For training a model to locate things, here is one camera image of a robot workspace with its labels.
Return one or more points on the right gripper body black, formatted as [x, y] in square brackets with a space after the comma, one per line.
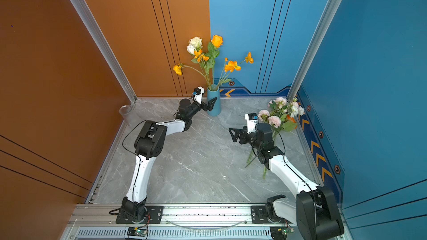
[246, 138]

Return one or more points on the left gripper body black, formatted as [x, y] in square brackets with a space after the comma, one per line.
[203, 107]

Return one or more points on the teal ceramic vase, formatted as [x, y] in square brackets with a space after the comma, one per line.
[213, 91]

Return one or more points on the pink carnation flower stem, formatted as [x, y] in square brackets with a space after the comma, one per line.
[276, 116]

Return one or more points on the white rosebud flower stem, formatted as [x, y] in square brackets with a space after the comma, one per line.
[195, 49]

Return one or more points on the white pink small flowers stem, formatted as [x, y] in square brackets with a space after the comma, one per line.
[294, 109]

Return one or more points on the orange rose flower stem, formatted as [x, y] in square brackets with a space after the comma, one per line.
[210, 60]

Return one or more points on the clear ribbed glass vase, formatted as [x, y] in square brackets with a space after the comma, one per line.
[127, 114]

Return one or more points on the white cream rose stem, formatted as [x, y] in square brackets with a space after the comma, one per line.
[201, 58]

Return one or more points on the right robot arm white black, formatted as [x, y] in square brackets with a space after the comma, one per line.
[315, 211]

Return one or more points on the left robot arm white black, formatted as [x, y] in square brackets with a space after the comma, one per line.
[148, 146]

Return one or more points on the right circuit board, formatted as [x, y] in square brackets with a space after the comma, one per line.
[280, 233]

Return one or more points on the left green circuit board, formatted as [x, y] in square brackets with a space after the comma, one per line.
[137, 233]

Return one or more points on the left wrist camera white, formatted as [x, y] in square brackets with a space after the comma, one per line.
[197, 95]

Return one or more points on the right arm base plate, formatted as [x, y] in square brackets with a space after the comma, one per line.
[261, 214]

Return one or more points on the aluminium front rail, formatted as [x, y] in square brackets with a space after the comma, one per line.
[206, 221]

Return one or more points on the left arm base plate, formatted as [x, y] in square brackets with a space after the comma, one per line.
[149, 214]

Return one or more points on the right aluminium corner post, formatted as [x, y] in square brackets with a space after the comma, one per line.
[323, 25]

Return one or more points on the aluminium corner post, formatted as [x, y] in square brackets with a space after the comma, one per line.
[101, 42]
[323, 25]

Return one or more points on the left aluminium corner post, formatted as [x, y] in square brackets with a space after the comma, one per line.
[101, 42]

